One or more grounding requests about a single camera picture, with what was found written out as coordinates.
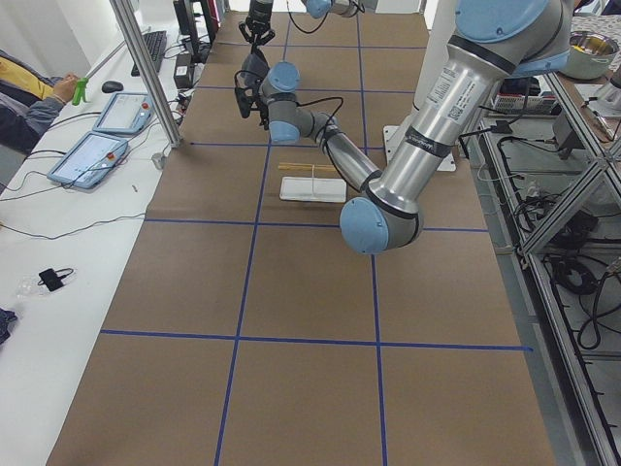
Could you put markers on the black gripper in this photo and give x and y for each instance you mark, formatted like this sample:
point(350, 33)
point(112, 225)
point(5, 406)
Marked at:
point(262, 111)
point(260, 12)

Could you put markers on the grey towel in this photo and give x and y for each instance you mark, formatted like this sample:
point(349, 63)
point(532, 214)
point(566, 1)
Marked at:
point(255, 66)

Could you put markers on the person forearm grey sleeve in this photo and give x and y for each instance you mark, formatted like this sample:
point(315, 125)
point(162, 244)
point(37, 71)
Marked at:
point(22, 126)

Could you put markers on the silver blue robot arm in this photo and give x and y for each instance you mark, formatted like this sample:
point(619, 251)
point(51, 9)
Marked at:
point(261, 11)
point(491, 41)

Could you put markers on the right wooden rack rod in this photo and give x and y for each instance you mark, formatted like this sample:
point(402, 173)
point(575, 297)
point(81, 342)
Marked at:
point(305, 165)

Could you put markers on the wooden rack rod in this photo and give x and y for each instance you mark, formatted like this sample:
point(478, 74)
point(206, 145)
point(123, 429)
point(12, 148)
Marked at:
point(301, 168)
point(305, 165)

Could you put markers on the left wooden rack rod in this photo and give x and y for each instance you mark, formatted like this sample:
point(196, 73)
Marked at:
point(301, 168)

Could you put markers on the white towel rack base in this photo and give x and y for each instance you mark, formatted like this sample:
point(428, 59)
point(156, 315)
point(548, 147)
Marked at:
point(312, 190)

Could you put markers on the person's hand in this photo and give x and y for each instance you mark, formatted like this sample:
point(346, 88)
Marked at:
point(64, 89)

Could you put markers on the black power adapter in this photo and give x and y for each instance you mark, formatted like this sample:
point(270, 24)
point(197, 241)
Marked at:
point(184, 71)

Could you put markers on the black keyboard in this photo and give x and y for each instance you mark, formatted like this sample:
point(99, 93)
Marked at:
point(156, 44)

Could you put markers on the far blue teach pendant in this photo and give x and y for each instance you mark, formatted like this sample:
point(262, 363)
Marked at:
point(126, 114)

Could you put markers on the blue teach pendant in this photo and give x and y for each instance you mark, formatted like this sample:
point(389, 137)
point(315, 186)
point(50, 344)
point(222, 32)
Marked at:
point(126, 114)
point(89, 161)

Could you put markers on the black computer mouse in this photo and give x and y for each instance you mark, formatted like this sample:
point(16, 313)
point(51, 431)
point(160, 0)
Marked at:
point(111, 86)

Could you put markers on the near blue teach pendant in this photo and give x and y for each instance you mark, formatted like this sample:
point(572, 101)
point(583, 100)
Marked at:
point(89, 161)

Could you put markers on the green plastic clamp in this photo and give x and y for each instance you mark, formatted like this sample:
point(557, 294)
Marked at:
point(80, 91)

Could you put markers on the small black device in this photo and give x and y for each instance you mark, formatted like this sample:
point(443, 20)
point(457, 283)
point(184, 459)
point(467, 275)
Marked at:
point(54, 279)

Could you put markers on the steel bowl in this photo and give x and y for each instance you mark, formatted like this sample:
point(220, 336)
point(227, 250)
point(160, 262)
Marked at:
point(590, 55)

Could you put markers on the aluminium frame post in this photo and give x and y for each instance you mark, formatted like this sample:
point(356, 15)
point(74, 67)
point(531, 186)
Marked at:
point(133, 37)

